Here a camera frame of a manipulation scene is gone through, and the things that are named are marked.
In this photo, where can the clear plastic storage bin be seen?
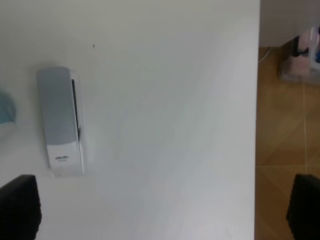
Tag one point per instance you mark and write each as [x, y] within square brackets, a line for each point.
[302, 60]

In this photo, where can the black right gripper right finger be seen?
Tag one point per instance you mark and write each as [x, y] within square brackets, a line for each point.
[303, 213]

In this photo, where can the grey white stapler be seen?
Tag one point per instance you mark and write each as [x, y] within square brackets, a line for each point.
[62, 120]

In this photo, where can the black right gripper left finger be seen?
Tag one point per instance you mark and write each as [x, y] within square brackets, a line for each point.
[20, 209]

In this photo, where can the teal pencil sharpener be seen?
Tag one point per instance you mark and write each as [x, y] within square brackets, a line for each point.
[8, 112]

